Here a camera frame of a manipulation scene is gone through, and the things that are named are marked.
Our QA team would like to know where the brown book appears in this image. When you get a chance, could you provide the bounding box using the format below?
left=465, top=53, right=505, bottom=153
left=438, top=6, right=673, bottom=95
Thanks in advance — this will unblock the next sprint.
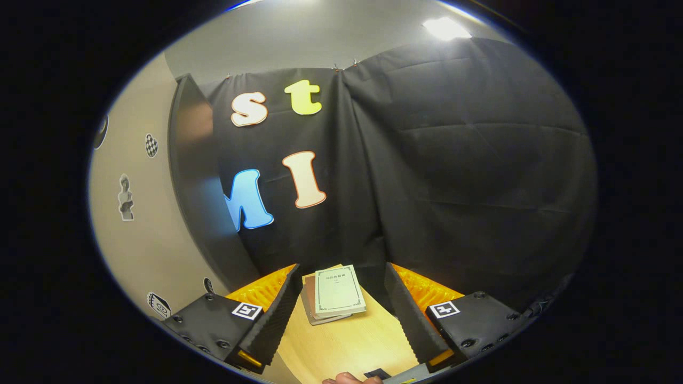
left=300, top=265, right=354, bottom=326

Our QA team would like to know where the beige cabinet door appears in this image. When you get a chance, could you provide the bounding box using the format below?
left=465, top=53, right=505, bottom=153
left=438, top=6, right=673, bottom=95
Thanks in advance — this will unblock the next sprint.
left=88, top=53, right=230, bottom=326

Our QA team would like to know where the ceiling light panel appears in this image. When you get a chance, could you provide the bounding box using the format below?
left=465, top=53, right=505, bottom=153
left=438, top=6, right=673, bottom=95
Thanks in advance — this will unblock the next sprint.
left=422, top=16, right=473, bottom=42

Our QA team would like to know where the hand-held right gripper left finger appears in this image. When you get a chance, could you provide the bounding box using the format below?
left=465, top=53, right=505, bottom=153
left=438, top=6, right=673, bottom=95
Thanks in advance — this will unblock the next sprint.
left=162, top=263, right=303, bottom=374

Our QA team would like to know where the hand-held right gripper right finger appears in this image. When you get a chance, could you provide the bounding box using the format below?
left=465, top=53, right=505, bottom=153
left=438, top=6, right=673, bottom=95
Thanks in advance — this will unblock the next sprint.
left=384, top=262, right=522, bottom=373

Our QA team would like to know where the black backdrop cloth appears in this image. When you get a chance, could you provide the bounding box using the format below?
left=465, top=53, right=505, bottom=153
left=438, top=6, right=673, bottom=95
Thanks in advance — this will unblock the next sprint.
left=205, top=37, right=597, bottom=315

